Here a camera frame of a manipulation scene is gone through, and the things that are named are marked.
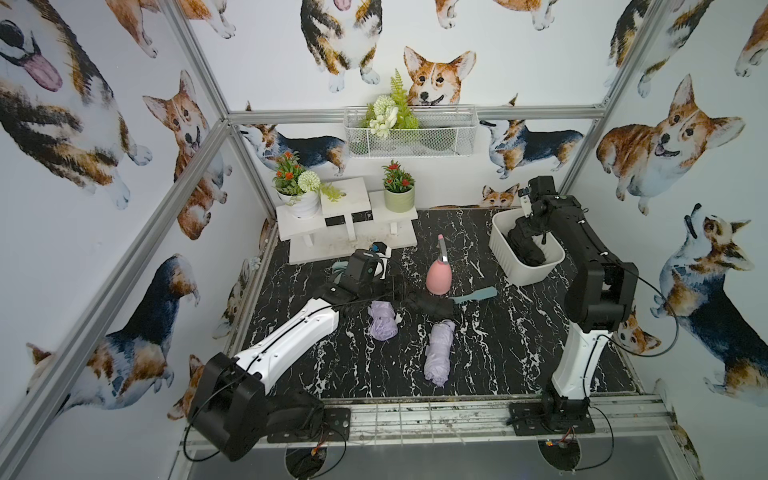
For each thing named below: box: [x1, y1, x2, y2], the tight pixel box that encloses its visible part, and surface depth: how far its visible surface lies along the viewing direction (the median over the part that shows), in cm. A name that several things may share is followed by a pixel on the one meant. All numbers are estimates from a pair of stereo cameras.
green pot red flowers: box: [381, 160, 416, 213], surface depth 95 cm
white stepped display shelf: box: [276, 177, 419, 265], surface depth 102 cm
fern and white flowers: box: [360, 68, 419, 139], surface depth 82 cm
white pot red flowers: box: [272, 151, 346, 219], surface depth 90 cm
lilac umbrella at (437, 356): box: [424, 320, 456, 388], surface depth 83 cm
